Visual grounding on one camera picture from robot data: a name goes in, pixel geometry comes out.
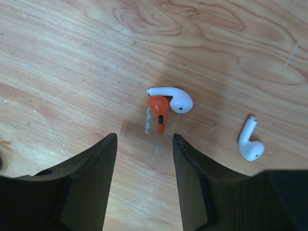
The white earbud left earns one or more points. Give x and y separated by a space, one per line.
181 101

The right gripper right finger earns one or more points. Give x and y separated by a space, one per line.
213 197

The white earbud right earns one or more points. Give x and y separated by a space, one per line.
250 150

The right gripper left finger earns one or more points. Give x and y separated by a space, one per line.
70 196

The orange earbud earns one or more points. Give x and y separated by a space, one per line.
160 106

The white earbud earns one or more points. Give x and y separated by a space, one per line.
181 101
250 150

